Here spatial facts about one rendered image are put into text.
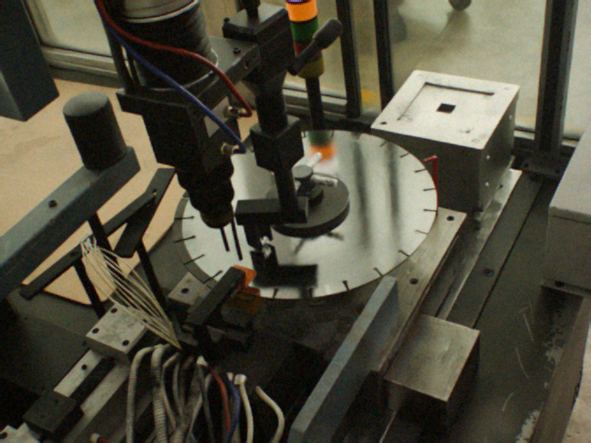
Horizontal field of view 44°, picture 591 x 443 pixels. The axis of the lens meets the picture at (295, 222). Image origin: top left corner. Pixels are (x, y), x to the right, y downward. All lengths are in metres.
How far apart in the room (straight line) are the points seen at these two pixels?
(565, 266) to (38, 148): 1.06
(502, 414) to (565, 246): 0.25
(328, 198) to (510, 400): 0.34
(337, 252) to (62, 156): 0.82
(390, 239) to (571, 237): 0.27
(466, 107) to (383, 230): 0.36
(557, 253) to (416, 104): 0.34
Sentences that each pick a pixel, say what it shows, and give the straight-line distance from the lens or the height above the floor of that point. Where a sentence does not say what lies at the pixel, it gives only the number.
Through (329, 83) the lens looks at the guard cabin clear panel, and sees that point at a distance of 1.45.
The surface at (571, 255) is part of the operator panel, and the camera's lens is 1.07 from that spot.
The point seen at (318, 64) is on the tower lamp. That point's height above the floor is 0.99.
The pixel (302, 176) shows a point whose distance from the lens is 0.91.
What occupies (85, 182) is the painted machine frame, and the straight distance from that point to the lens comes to 0.93.
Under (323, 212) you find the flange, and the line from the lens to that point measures 0.92.
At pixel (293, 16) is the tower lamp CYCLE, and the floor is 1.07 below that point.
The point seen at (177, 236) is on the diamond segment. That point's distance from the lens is 0.96.
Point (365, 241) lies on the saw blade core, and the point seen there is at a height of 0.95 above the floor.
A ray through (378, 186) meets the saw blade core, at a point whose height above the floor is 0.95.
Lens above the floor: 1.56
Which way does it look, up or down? 41 degrees down
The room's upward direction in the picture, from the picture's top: 11 degrees counter-clockwise
